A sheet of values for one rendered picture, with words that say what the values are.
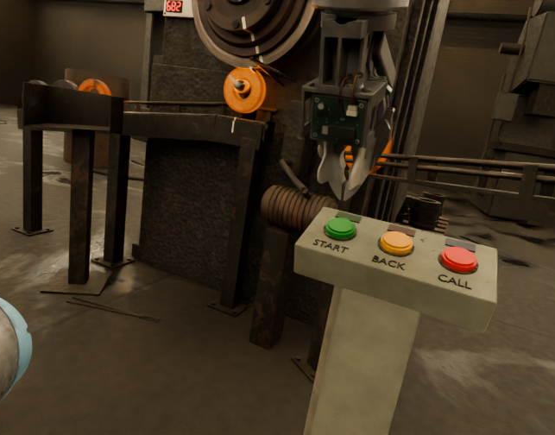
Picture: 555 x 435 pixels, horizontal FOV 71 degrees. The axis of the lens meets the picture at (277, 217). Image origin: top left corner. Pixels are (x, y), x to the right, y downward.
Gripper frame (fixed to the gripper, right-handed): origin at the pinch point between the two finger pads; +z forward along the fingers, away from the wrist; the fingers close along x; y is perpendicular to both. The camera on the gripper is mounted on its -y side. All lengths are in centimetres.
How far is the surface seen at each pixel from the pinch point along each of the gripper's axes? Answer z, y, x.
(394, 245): 5.6, 1.7, 7.4
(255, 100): 14, -74, -55
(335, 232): 5.9, 1.8, -0.2
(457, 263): 5.7, 1.8, 14.9
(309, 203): 34, -49, -23
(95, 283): 80, -27, -102
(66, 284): 77, -21, -109
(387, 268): 6.7, 5.1, 7.6
